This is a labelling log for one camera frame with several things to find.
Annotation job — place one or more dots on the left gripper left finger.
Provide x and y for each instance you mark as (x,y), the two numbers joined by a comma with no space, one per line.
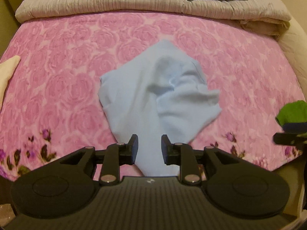
(114,157)

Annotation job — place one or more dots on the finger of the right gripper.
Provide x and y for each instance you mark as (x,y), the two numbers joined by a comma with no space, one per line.
(294,134)

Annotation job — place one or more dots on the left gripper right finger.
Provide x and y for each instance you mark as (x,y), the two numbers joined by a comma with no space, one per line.
(182,155)

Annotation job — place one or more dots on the green cloth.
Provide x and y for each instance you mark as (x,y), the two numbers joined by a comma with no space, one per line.
(294,112)

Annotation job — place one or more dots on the light blue sweatshirt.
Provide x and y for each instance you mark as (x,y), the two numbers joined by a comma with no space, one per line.
(162,91)

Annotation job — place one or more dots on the pink floral bed blanket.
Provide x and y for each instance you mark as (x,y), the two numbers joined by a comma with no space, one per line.
(51,105)

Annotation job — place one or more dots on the cream quilted headboard cushion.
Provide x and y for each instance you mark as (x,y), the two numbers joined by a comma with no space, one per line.
(293,44)

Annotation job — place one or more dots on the folded beige blanket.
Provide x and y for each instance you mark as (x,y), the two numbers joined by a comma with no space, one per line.
(266,26)

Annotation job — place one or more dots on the folded striped grey quilt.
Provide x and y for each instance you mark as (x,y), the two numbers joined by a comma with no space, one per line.
(272,11)

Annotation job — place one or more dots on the cream white cloth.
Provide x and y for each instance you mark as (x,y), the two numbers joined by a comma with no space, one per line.
(7,70)

